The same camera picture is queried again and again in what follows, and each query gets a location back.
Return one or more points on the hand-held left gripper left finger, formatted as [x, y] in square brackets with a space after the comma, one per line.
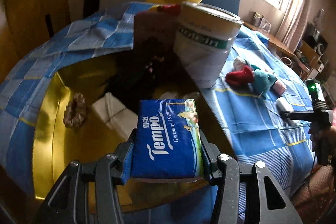
[127, 161]

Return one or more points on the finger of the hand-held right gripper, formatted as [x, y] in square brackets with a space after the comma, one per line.
[302, 116]

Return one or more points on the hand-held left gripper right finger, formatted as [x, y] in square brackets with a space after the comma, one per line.
[207, 161]

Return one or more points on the blue tissue pack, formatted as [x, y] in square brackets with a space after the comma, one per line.
[165, 140]

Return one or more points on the white packet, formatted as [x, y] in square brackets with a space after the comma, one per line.
[113, 113]

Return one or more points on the teal fuzzy sock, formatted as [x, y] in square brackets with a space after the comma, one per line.
[263, 82]

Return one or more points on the red fuzzy sock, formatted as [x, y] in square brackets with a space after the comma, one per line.
[240, 77]

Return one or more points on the brown scrunchie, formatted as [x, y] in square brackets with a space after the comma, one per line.
[68, 116]

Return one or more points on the grey fringed scarf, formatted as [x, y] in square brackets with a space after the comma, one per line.
[131, 82]

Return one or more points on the gold tin box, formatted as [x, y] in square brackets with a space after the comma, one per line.
[52, 134]

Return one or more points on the white sock green band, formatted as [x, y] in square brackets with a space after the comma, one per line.
[239, 61]

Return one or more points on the person's right hand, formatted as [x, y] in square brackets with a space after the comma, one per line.
[313, 138]

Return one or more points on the wooden chair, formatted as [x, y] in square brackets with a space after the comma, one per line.
[308, 53]

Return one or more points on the wooden desk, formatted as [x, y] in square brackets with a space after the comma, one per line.
[278, 43]

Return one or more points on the clear desk organizer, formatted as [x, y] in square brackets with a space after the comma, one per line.
[261, 20]

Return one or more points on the white protein powder can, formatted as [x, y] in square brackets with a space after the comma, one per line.
[204, 56]

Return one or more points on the maroon box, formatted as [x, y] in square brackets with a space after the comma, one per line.
[155, 27]

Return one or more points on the wooden wardrobe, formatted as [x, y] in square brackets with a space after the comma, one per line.
[26, 29]

